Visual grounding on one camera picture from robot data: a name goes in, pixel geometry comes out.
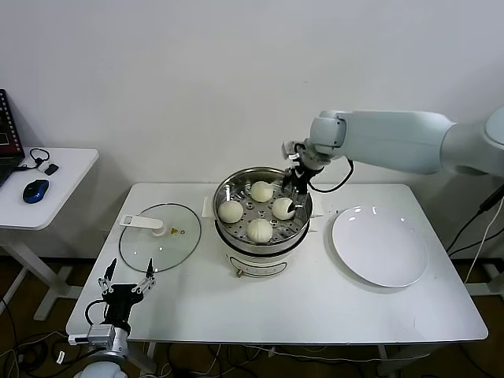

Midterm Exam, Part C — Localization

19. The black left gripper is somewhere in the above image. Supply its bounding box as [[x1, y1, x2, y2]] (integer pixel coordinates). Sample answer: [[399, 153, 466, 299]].
[[97, 258, 158, 327]]

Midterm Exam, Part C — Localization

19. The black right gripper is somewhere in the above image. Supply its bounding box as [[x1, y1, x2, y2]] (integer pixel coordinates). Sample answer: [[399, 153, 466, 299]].
[[281, 165, 313, 218]]

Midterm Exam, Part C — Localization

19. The white steamed baozi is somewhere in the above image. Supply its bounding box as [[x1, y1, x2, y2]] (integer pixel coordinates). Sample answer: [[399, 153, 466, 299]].
[[272, 198, 295, 221], [250, 180, 275, 204], [246, 219, 273, 244], [218, 200, 244, 224]]

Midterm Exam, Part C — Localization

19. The perforated steel steamer basket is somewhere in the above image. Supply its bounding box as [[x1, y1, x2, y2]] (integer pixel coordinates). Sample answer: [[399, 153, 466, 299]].
[[213, 167, 314, 246]]

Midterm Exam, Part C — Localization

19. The white electric cooker pot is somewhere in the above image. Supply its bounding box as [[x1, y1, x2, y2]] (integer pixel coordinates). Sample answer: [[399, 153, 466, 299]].
[[201, 195, 326, 280]]

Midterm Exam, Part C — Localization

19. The white round plate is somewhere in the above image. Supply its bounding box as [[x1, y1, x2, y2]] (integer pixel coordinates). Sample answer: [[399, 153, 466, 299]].
[[332, 206, 429, 288]]

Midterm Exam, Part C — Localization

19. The white side table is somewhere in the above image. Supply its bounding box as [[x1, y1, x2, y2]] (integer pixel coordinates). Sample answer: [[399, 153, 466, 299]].
[[0, 148, 100, 322]]

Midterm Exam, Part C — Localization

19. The blue and black computer mouse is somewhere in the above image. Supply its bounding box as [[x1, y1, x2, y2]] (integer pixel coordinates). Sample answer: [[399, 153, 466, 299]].
[[22, 179, 51, 205]]

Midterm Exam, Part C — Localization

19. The black laptop with red edge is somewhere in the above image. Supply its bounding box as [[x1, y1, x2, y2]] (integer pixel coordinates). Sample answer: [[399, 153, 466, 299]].
[[0, 88, 27, 188]]

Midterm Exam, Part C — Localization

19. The white table foot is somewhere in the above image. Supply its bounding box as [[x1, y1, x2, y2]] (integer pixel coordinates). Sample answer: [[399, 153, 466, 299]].
[[466, 262, 504, 296]]

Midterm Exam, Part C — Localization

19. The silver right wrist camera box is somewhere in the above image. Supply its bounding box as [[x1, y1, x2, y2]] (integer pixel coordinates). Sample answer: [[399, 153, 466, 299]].
[[280, 140, 300, 161]]

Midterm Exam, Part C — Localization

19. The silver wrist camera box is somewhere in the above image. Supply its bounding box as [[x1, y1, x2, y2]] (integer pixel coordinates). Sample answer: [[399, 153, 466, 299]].
[[87, 324, 115, 347], [280, 140, 300, 161]]

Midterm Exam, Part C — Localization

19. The glass lid with white handle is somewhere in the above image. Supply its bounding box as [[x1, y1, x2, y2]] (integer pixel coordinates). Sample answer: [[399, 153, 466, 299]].
[[119, 202, 202, 273]]

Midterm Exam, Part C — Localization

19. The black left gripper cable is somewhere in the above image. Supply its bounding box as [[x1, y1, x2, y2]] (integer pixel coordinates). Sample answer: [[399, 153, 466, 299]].
[[85, 299, 107, 326]]

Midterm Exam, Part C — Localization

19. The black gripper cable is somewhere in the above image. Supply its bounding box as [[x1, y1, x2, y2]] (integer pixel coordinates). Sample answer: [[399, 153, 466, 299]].
[[306, 157, 355, 194], [85, 299, 107, 326]]

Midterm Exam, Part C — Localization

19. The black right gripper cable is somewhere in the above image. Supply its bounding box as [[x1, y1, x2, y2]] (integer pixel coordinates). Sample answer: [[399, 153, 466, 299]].
[[306, 157, 355, 194]]

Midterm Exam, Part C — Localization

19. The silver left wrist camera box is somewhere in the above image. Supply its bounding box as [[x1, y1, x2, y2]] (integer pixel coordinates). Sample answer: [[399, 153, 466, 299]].
[[87, 324, 115, 347]]

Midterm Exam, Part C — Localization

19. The black looped earphone cable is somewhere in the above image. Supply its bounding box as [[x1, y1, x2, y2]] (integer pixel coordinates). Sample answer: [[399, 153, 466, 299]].
[[15, 148, 51, 172]]

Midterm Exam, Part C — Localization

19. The white hanging cable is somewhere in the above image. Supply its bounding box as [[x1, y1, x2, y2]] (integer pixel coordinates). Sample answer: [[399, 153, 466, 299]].
[[464, 212, 504, 284]]

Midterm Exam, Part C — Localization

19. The black power adapter cable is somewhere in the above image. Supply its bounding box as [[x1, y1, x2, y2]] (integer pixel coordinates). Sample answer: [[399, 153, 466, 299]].
[[448, 184, 504, 257]]

